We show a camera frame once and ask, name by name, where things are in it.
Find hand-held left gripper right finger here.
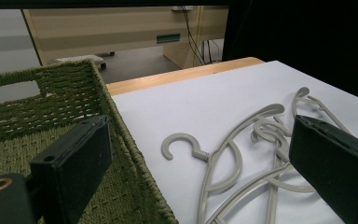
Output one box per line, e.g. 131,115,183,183
288,114,358,224

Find black hanging cables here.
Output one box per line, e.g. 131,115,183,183
179,5,222,66

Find white table sheet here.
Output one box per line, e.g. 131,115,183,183
111,60,358,224

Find green woven basket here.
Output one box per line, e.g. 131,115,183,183
0,58,180,224

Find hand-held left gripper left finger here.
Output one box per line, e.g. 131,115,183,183
28,115,114,224

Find black horizontal frame bar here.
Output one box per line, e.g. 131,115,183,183
0,0,231,10

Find grey plastic clothes hanger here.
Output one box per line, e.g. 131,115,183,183
204,118,317,224
160,103,286,224
273,86,352,134

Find wooden cabinet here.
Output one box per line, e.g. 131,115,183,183
21,5,231,70

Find black curtain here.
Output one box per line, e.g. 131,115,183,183
221,0,358,105

